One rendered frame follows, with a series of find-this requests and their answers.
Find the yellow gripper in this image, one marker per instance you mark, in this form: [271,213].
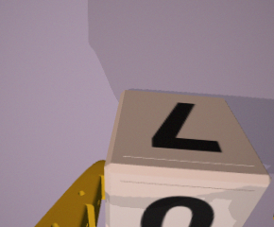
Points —
[79,206]

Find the beige cube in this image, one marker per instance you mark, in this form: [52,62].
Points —
[180,161]

